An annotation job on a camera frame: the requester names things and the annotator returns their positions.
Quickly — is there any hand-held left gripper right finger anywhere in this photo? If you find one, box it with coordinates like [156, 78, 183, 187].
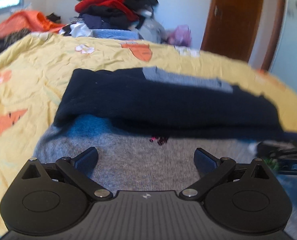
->
[179, 148, 276, 201]

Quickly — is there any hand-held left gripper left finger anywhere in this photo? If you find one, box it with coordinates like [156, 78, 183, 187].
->
[21, 147, 113, 201]

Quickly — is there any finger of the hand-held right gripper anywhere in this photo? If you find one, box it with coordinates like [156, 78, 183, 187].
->
[260, 142, 297, 159]

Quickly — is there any grey-blue knit sweater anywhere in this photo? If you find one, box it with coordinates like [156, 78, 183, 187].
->
[34, 67, 297, 240]

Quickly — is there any yellow floral blanket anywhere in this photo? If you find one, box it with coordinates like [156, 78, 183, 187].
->
[0, 33, 297, 238]

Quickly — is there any white wardrobe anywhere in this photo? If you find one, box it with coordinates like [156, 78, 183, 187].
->
[268, 0, 297, 80]

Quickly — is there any light blue folded knit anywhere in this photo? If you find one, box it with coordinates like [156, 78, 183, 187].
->
[91, 29, 144, 40]

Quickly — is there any purple plastic bag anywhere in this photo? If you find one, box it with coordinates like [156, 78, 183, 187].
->
[167, 24, 192, 47]

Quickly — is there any white plastic bag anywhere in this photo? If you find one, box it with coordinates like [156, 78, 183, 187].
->
[59, 22, 93, 38]

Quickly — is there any navy garment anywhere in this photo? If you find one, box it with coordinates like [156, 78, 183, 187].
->
[79, 5, 129, 30]

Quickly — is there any leopard print cloth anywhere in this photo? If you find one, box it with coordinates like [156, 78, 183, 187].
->
[5, 29, 31, 46]

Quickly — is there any dark brown cloth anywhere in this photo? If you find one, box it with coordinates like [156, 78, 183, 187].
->
[47, 13, 62, 23]

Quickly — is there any brown wooden door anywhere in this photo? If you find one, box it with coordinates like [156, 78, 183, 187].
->
[200, 0, 286, 70]

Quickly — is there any orange plastic bag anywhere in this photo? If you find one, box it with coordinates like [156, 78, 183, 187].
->
[0, 10, 65, 39]

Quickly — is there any red garment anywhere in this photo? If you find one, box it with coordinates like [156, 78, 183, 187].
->
[75, 0, 140, 22]

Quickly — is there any window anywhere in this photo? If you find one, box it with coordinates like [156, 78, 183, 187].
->
[0, 0, 23, 15]

